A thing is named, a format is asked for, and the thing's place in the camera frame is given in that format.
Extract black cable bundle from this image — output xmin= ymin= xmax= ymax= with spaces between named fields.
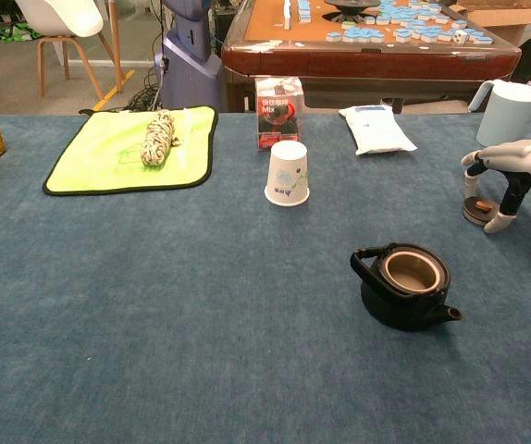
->
xmin=126 ymin=68 xmax=166 ymax=111

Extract small black lid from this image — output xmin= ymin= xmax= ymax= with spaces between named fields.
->
xmin=462 ymin=196 xmax=499 ymax=227

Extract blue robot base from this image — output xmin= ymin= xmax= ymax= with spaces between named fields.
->
xmin=154 ymin=0 xmax=224 ymax=112

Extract light blue pitcher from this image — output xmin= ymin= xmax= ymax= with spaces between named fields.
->
xmin=467 ymin=79 xmax=531 ymax=148

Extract white wet wipes pack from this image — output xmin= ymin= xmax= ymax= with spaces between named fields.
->
xmin=339 ymin=104 xmax=418 ymax=156

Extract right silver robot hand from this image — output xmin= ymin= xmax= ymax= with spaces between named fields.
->
xmin=460 ymin=137 xmax=531 ymax=235

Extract white chair wooden legs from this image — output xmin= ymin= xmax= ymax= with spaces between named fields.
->
xmin=14 ymin=0 xmax=128 ymax=98

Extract brown mahjong table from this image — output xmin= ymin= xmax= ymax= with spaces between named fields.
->
xmin=221 ymin=0 xmax=524 ymax=115

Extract green cloth black border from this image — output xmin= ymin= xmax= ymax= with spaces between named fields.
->
xmin=42 ymin=105 xmax=219 ymax=196

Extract clear box red black contents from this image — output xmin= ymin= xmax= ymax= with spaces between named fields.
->
xmin=253 ymin=76 xmax=305 ymax=153

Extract blue table mat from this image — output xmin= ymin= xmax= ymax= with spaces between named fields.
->
xmin=0 ymin=110 xmax=531 ymax=444

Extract white paper cup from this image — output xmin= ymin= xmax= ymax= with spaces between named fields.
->
xmin=264 ymin=140 xmax=311 ymax=207

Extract beige rope bundle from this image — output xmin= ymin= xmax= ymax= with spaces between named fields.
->
xmin=140 ymin=108 xmax=182 ymax=167

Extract cardboard box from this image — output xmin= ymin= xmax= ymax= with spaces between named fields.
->
xmin=450 ymin=0 xmax=531 ymax=45

